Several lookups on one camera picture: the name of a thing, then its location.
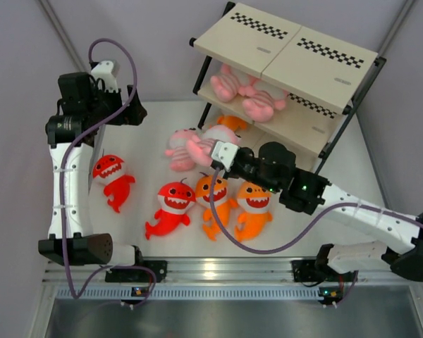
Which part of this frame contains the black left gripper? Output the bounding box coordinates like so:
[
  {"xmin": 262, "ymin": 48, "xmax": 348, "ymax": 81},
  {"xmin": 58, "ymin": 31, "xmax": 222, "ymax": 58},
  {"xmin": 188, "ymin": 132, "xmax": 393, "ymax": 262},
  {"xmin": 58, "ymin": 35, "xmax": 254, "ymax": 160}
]
[{"xmin": 85, "ymin": 83, "xmax": 145, "ymax": 126}]

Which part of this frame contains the pink striped plush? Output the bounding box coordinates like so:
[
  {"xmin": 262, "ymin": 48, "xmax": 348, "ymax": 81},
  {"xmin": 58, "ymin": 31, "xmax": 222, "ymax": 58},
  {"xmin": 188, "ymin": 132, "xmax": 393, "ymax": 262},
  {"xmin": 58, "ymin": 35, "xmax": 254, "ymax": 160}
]
[
  {"xmin": 209, "ymin": 63, "xmax": 257, "ymax": 102},
  {"xmin": 164, "ymin": 127, "xmax": 197, "ymax": 172},
  {"xmin": 242, "ymin": 80, "xmax": 289, "ymax": 123},
  {"xmin": 185, "ymin": 125, "xmax": 241, "ymax": 167}
]

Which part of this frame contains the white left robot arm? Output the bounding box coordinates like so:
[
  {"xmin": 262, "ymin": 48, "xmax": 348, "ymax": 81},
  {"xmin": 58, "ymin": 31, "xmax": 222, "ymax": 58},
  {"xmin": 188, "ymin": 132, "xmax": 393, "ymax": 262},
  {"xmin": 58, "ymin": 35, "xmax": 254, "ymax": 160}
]
[{"xmin": 37, "ymin": 70, "xmax": 147, "ymax": 281}]

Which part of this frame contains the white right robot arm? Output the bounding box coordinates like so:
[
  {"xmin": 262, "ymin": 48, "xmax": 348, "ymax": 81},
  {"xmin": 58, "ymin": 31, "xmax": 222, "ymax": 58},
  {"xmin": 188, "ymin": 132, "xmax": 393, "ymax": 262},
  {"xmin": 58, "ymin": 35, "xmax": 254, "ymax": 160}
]
[{"xmin": 212, "ymin": 142, "xmax": 423, "ymax": 282}]

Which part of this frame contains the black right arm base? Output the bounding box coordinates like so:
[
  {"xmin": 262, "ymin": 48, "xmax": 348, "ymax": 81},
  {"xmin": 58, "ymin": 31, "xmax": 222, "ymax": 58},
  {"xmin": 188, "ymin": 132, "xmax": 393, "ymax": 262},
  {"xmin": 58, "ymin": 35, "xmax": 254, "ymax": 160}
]
[{"xmin": 291, "ymin": 259, "xmax": 355, "ymax": 285}]

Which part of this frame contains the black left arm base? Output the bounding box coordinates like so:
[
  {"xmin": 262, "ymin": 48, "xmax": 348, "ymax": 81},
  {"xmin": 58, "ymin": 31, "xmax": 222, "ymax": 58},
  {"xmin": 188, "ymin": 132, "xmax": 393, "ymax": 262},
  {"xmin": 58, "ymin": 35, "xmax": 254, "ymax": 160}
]
[{"xmin": 105, "ymin": 259, "xmax": 168, "ymax": 283}]

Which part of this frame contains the orange shark plush on shelf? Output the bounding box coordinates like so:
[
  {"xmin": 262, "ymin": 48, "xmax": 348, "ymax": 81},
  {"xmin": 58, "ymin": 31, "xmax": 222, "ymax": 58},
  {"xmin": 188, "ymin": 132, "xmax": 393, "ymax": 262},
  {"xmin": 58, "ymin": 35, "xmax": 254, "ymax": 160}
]
[{"xmin": 216, "ymin": 115, "xmax": 247, "ymax": 132}]

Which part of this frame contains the beige three-tier shelf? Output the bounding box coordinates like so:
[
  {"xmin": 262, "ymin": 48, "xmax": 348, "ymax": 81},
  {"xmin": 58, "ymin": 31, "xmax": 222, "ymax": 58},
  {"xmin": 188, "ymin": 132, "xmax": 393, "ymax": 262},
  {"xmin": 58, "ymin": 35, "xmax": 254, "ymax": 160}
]
[{"xmin": 190, "ymin": 2, "xmax": 386, "ymax": 173}]

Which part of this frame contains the orange shark plush right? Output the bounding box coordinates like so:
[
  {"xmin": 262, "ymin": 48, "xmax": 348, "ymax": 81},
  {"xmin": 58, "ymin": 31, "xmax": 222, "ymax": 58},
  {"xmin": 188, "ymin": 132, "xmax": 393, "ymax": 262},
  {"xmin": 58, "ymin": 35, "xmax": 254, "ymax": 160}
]
[{"xmin": 234, "ymin": 181, "xmax": 273, "ymax": 243}]

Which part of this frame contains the red shark plush left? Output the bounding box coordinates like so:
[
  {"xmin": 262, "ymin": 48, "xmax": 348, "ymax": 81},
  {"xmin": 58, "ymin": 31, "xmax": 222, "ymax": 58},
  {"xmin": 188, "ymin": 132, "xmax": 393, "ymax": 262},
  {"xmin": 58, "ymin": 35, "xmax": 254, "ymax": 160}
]
[{"xmin": 92, "ymin": 154, "xmax": 136, "ymax": 213}]

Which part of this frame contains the red shark plush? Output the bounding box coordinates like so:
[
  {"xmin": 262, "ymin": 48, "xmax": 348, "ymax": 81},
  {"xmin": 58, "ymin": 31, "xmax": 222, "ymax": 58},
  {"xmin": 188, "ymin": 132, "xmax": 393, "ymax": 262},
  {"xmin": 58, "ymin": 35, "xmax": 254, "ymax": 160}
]
[
  {"xmin": 92, "ymin": 154, "xmax": 136, "ymax": 213},
  {"xmin": 145, "ymin": 177, "xmax": 197, "ymax": 240}
]

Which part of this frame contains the orange shark plush centre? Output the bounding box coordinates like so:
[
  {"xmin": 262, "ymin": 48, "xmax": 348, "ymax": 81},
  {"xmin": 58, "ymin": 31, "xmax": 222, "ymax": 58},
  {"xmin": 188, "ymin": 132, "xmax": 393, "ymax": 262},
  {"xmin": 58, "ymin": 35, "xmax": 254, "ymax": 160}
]
[{"xmin": 195, "ymin": 173, "xmax": 238, "ymax": 241}]

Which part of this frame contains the red shark plush centre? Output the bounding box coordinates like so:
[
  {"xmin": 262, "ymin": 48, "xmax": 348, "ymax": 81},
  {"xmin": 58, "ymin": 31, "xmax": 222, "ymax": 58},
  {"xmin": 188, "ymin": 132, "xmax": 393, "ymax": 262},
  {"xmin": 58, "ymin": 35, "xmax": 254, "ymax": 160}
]
[{"xmin": 145, "ymin": 177, "xmax": 197, "ymax": 240}]

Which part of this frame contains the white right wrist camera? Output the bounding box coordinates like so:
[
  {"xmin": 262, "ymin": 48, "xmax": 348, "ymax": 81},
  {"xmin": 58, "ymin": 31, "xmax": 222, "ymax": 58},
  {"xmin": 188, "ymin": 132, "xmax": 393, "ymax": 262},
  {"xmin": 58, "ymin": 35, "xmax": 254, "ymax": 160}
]
[{"xmin": 209, "ymin": 140, "xmax": 240, "ymax": 173}]

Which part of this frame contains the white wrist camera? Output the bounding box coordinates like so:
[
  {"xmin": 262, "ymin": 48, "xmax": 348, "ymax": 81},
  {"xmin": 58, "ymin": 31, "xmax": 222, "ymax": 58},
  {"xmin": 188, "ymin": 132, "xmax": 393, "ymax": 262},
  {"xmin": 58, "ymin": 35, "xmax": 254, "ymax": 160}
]
[
  {"xmin": 91, "ymin": 60, "xmax": 119, "ymax": 92},
  {"xmin": 209, "ymin": 140, "xmax": 240, "ymax": 173}
]

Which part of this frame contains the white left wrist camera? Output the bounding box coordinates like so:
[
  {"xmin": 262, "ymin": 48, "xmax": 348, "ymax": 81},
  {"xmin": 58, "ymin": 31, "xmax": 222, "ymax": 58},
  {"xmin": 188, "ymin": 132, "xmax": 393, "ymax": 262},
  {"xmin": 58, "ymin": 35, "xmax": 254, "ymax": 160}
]
[{"xmin": 91, "ymin": 60, "xmax": 119, "ymax": 92}]

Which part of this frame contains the aluminium mounting rail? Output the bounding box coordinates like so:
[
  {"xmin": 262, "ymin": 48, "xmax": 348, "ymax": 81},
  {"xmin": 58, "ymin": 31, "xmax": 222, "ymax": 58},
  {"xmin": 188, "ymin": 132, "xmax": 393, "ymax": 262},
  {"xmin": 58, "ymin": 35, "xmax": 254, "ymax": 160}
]
[{"xmin": 42, "ymin": 256, "xmax": 412, "ymax": 284}]

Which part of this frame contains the grey slotted cable duct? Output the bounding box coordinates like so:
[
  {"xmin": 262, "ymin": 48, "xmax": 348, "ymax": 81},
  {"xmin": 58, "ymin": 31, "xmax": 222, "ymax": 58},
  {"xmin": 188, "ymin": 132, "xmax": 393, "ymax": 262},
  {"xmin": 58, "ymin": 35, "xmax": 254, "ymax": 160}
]
[{"xmin": 55, "ymin": 285, "xmax": 325, "ymax": 300}]

